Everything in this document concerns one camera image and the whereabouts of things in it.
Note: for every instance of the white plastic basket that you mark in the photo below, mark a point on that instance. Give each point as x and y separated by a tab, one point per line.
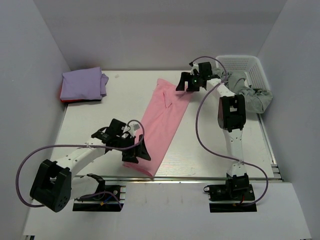
250	65

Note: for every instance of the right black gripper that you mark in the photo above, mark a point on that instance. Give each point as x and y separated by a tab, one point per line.
188	81

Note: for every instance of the aluminium table rail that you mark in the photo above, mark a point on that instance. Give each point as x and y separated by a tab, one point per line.
185	158

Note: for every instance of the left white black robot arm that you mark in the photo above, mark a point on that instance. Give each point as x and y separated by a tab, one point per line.
55	183

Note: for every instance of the folded purple t shirt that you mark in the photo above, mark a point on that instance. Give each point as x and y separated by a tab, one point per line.
90	80

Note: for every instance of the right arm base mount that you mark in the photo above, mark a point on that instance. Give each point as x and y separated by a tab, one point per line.
231	197

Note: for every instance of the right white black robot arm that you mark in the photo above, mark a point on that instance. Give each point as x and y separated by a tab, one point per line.
231	117

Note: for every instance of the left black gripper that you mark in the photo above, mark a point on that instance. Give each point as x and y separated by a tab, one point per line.
135	150

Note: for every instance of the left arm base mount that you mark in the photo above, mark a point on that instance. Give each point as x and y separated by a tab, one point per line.
91	193

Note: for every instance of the pink t shirt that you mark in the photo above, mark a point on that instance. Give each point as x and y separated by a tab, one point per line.
161	120

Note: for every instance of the grey crumpled t shirt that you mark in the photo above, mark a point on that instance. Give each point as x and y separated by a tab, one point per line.
256	99

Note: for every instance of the folded red t shirt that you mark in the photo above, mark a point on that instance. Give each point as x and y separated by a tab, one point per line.
73	96

